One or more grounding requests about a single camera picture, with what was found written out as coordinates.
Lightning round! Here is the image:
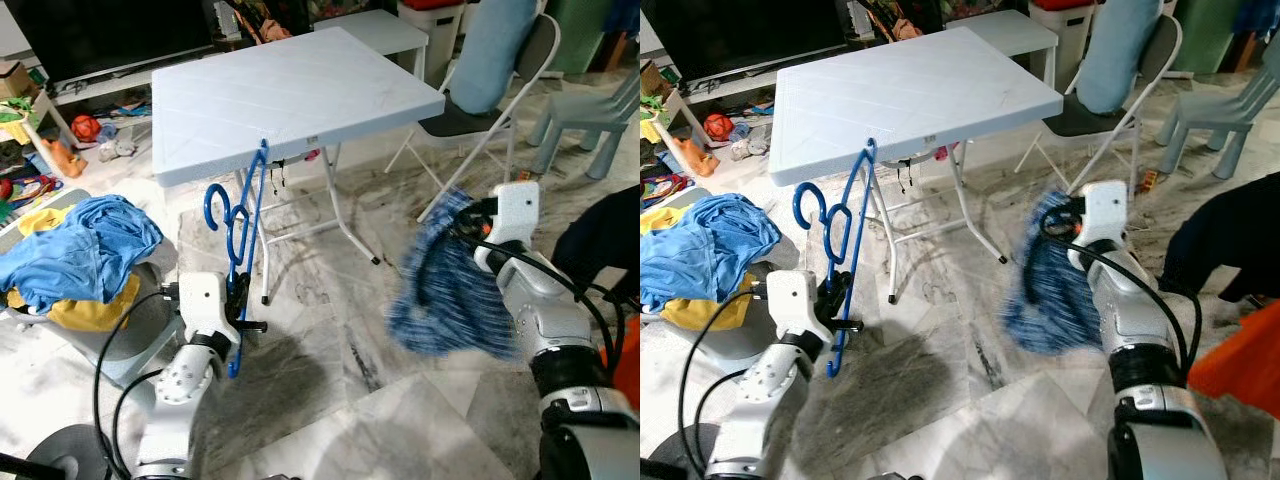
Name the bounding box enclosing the grey metal folding chair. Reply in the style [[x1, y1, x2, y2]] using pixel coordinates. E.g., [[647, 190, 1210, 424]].
[[1012, 12, 1183, 196], [385, 12, 561, 223]]

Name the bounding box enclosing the blue plaid shirt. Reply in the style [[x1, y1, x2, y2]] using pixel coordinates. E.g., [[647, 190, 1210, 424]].
[[1000, 188, 1111, 356], [385, 188, 521, 359]]

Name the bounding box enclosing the small white side table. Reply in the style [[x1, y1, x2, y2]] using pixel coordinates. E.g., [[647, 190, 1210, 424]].
[[965, 8, 1061, 86], [312, 8, 433, 83]]

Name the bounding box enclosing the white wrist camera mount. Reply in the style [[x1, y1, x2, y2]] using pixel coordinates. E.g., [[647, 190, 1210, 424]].
[[1078, 180, 1131, 256], [488, 180, 543, 263], [765, 270, 819, 341], [178, 272, 229, 341]]

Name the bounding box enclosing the yellow shirt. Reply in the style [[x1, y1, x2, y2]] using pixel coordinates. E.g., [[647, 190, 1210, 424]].
[[5, 205, 141, 333], [640, 205, 761, 333]]

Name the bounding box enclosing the dark green bin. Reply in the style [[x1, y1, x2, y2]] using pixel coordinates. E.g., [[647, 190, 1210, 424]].
[[545, 0, 611, 76], [1172, 0, 1246, 76]]

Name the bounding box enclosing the pale grey laundry basket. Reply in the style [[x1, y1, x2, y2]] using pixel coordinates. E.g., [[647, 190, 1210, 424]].
[[0, 188, 188, 391], [640, 190, 801, 391]]

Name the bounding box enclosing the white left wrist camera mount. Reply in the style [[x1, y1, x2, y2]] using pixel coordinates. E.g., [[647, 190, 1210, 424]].
[[765, 270, 819, 341], [178, 272, 229, 341]]

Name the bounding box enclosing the colourful toy bag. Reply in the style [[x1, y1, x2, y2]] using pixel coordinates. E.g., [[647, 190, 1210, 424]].
[[0, 175, 61, 206], [640, 172, 691, 201]]

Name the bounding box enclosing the black television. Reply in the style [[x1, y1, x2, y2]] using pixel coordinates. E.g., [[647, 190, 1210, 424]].
[[650, 0, 851, 76], [5, 0, 216, 86]]

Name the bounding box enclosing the blue plastic hanger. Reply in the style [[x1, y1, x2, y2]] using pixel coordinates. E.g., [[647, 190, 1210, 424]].
[[203, 138, 271, 379], [793, 138, 879, 379]]

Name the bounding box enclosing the white television stand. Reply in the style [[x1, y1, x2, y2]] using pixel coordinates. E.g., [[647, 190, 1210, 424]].
[[45, 62, 219, 109], [660, 55, 851, 106]]

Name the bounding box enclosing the black floor fan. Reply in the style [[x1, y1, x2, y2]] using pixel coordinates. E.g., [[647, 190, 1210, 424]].
[[640, 423, 721, 480], [0, 423, 106, 480]]

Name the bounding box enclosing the brown cardboard box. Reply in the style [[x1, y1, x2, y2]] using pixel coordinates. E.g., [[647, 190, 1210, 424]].
[[0, 62, 36, 101], [640, 60, 673, 101]]

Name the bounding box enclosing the white folding table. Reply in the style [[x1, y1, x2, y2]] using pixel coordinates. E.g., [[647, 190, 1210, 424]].
[[768, 25, 1066, 306], [150, 25, 448, 306]]

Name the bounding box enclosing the orange plastic toy animal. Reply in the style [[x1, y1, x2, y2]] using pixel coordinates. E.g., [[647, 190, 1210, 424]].
[[40, 135, 83, 181], [665, 135, 716, 179]]

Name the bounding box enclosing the orange garment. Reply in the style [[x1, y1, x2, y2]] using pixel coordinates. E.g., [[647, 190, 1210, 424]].
[[610, 320, 641, 411], [1188, 298, 1280, 421]]

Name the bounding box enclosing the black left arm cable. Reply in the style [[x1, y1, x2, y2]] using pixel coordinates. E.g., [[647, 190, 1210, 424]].
[[110, 370, 169, 479], [92, 288, 183, 480], [695, 370, 753, 479], [678, 286, 771, 480]]

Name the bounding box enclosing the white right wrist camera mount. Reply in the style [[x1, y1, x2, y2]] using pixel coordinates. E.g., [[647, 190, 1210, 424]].
[[1078, 180, 1131, 256], [488, 180, 543, 263]]

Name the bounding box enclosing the navy blue garment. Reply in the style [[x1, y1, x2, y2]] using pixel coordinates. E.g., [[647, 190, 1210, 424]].
[[1160, 175, 1280, 303], [553, 185, 641, 301]]

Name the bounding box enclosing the white bin red lid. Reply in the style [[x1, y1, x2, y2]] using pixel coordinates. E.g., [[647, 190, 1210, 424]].
[[1030, 0, 1096, 86], [398, 0, 466, 81]]

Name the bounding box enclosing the pale blue plastic child chair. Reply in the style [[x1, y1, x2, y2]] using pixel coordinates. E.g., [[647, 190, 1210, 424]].
[[1155, 40, 1280, 181], [528, 65, 641, 181]]

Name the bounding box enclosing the pale blue chair cover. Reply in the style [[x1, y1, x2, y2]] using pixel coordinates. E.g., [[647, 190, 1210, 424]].
[[448, 0, 543, 116], [1075, 0, 1166, 116]]

